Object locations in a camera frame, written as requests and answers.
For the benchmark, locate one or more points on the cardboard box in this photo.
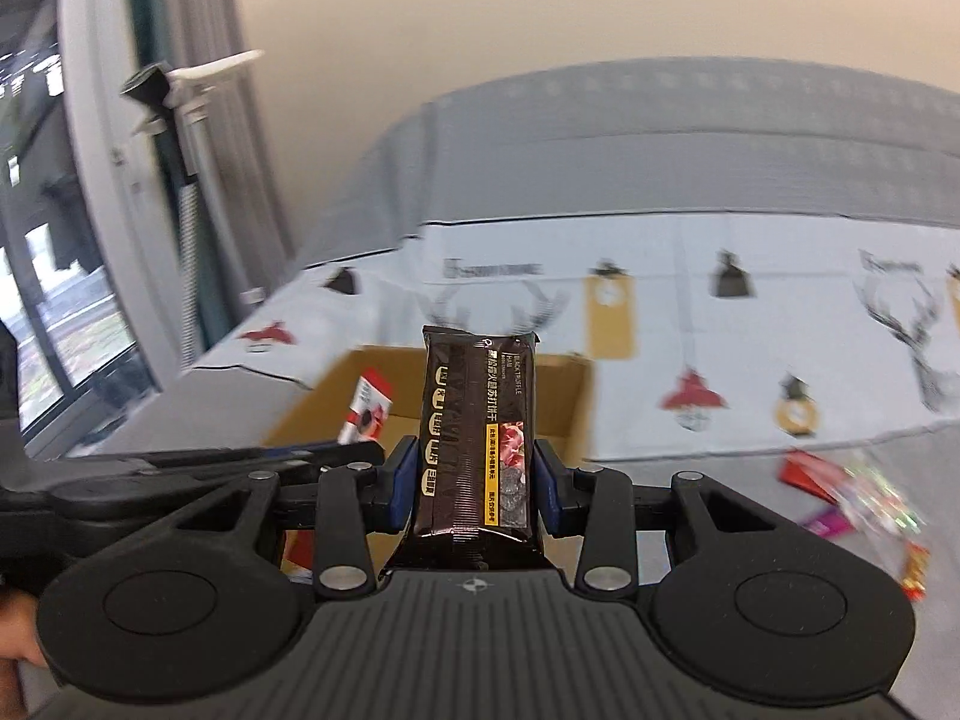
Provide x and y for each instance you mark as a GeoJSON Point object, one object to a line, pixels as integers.
{"type": "Point", "coordinates": [559, 405]}

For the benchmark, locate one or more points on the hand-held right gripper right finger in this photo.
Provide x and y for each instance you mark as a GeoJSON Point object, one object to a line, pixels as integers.
{"type": "Point", "coordinates": [550, 491]}

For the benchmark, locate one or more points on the grey curtain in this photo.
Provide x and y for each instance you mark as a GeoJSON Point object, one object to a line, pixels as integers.
{"type": "Point", "coordinates": [217, 165]}

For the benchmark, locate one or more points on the person's left hand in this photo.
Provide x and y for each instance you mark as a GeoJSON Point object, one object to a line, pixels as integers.
{"type": "Point", "coordinates": [19, 626]}

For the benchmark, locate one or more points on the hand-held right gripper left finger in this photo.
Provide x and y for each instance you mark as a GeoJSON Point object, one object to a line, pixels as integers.
{"type": "Point", "coordinates": [402, 484]}

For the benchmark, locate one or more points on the grey bed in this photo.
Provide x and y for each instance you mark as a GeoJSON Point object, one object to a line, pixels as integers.
{"type": "Point", "coordinates": [675, 142]}

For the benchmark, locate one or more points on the red and white snack packet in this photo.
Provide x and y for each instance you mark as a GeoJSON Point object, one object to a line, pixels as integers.
{"type": "Point", "coordinates": [367, 409]}

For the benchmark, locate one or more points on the white printed blanket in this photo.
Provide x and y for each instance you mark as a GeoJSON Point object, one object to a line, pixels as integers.
{"type": "Point", "coordinates": [750, 315]}

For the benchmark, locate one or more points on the small red packet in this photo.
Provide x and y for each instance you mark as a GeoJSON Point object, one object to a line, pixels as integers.
{"type": "Point", "coordinates": [298, 559]}

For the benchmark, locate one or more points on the purple snack packet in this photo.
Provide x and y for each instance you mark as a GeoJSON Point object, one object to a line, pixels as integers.
{"type": "Point", "coordinates": [829, 521]}

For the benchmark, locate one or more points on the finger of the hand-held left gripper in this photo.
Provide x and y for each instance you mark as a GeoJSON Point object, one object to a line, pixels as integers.
{"type": "Point", "coordinates": [225, 457]}

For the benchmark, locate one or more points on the orange and red snack packet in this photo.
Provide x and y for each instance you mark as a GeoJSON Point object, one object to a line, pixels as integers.
{"type": "Point", "coordinates": [915, 574]}

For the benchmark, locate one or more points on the window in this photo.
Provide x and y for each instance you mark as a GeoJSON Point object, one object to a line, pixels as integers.
{"type": "Point", "coordinates": [45, 240]}

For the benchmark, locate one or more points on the clear bag of colourful candy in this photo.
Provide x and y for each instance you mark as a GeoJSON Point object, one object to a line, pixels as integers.
{"type": "Point", "coordinates": [881, 495]}

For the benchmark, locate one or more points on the dark brown snack packet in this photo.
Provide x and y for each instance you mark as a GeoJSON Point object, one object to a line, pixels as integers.
{"type": "Point", "coordinates": [471, 435]}

